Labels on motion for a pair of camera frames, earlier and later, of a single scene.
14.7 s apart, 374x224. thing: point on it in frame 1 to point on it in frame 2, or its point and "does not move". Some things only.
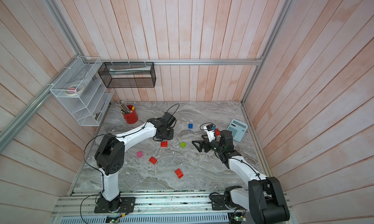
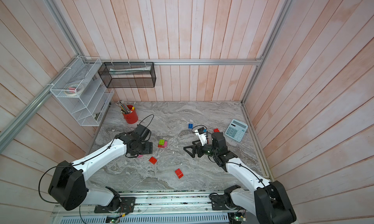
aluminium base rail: x=151 y=207 does not move
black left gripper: x=170 y=137 to x=148 y=150
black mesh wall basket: x=128 y=74 does not move
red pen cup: x=132 y=117 does not move
